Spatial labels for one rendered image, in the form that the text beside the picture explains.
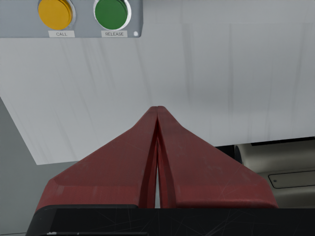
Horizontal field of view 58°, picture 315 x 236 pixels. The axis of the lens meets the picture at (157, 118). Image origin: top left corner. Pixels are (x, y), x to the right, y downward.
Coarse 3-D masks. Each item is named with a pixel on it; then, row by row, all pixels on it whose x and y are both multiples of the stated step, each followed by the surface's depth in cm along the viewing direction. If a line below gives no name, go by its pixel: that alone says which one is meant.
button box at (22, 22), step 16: (0, 0) 35; (16, 0) 35; (32, 0) 35; (80, 0) 35; (96, 0) 35; (128, 0) 35; (0, 16) 36; (16, 16) 36; (32, 16) 36; (80, 16) 36; (128, 16) 36; (0, 32) 38; (16, 32) 38; (32, 32) 38; (48, 32) 38; (64, 32) 37; (80, 32) 37; (96, 32) 37; (112, 32) 37; (128, 32) 37
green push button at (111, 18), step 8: (104, 0) 34; (112, 0) 34; (120, 0) 34; (96, 8) 35; (104, 8) 35; (112, 8) 35; (120, 8) 35; (96, 16) 35; (104, 16) 35; (112, 16) 35; (120, 16) 35; (104, 24) 36; (112, 24) 36; (120, 24) 36
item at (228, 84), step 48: (0, 48) 50; (48, 48) 49; (96, 48) 49; (144, 48) 49; (192, 48) 49; (240, 48) 49; (288, 48) 49; (0, 96) 55; (48, 96) 55; (96, 96) 55; (144, 96) 55; (192, 96) 54; (240, 96) 54; (288, 96) 54; (48, 144) 62; (96, 144) 62
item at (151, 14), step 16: (144, 0) 45; (160, 0) 44; (176, 0) 44; (192, 0) 44; (208, 0) 44; (224, 0) 44; (240, 0) 44; (256, 0) 44; (272, 0) 44; (288, 0) 44; (304, 0) 44; (144, 16) 46; (160, 16) 46; (176, 16) 46; (192, 16) 46; (208, 16) 46; (224, 16) 46; (240, 16) 46; (256, 16) 46; (272, 16) 46; (288, 16) 46; (304, 16) 46
